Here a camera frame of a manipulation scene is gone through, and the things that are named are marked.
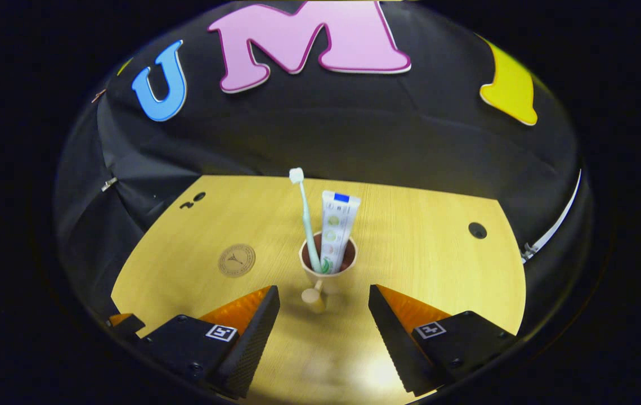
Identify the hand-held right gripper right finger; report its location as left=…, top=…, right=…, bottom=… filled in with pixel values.
left=368, top=284, right=519, bottom=397

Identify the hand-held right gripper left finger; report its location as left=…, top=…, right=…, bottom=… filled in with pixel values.
left=137, top=285, right=281, bottom=400

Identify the beige cup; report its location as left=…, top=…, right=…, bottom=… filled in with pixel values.
left=299, top=232, right=358, bottom=314

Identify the pale green toothbrush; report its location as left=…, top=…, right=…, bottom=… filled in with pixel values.
left=289, top=168, right=322, bottom=273

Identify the white toothpaste tube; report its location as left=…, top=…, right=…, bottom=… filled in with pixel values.
left=319, top=190, right=362, bottom=275

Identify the wooden desktop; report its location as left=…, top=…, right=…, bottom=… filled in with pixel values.
left=111, top=174, right=527, bottom=405

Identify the black backdrop cloth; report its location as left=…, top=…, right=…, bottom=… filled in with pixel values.
left=53, top=0, right=594, bottom=338

